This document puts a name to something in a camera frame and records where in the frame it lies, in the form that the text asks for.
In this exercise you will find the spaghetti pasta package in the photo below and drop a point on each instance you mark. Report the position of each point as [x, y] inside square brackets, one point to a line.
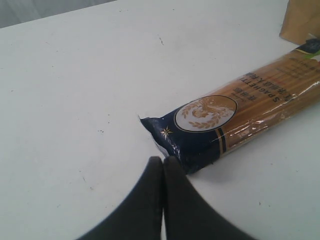
[203, 130]

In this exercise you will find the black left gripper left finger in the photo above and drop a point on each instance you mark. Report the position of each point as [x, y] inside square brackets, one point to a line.
[140, 214]

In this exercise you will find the brown paper bag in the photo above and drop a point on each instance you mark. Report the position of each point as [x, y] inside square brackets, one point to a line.
[301, 21]

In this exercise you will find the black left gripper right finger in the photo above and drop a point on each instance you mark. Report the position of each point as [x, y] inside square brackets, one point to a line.
[187, 215]

